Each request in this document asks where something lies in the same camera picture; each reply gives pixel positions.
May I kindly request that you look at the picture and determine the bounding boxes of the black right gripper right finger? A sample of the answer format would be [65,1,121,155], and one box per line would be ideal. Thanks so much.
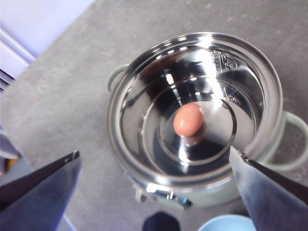
[228,145,308,231]

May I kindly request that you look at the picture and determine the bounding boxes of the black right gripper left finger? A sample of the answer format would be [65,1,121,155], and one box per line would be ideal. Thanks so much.
[0,150,82,231]

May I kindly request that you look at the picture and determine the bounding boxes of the blue ribbed bowl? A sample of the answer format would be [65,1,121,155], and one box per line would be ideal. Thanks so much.
[198,215,257,231]

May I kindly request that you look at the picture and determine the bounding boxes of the brown egg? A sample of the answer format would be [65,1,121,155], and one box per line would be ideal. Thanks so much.
[173,103,204,138]

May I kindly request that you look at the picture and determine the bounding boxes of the pale green electric steamer pot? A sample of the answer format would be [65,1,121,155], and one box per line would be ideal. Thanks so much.
[105,32,308,210]

